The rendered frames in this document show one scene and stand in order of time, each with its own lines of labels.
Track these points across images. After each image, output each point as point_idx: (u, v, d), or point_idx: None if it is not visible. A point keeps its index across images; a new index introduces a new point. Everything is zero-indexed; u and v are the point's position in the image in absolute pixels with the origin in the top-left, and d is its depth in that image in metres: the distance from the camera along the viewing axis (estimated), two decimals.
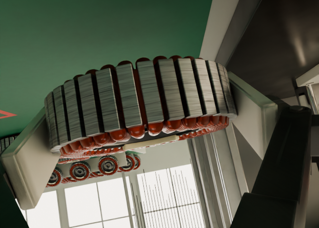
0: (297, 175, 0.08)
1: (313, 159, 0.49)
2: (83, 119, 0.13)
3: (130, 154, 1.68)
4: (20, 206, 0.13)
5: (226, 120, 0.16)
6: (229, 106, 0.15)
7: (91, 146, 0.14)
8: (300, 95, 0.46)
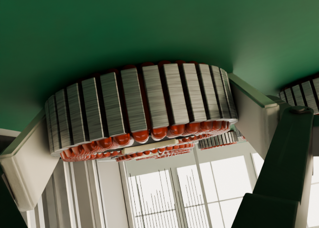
0: (298, 175, 0.08)
1: None
2: None
3: None
4: (18, 207, 0.13)
5: None
6: None
7: None
8: None
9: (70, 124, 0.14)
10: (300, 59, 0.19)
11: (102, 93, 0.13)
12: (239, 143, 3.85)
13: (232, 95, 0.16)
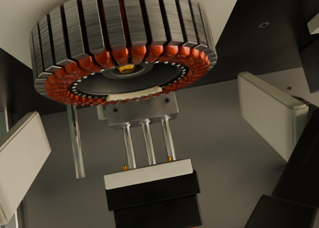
0: None
1: None
2: None
3: None
4: None
5: None
6: None
7: None
8: None
9: (53, 47, 0.14)
10: None
11: (83, 12, 0.13)
12: None
13: (211, 31, 0.17)
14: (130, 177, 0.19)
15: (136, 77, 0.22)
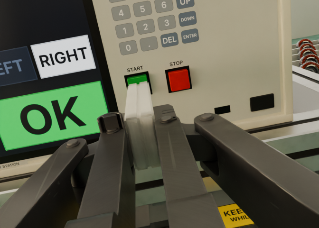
0: (195, 173, 0.09)
1: None
2: None
3: None
4: (135, 167, 0.15)
5: None
6: None
7: None
8: None
9: None
10: None
11: None
12: None
13: None
14: None
15: None
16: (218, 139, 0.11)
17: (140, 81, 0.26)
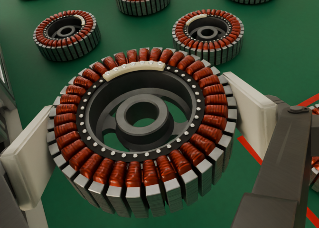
0: (297, 175, 0.08)
1: None
2: None
3: None
4: (20, 207, 0.13)
5: (312, 162, 0.29)
6: (314, 174, 0.29)
7: None
8: None
9: (212, 168, 0.15)
10: None
11: (182, 202, 0.15)
12: None
13: (59, 163, 0.17)
14: None
15: (132, 84, 0.20)
16: None
17: None
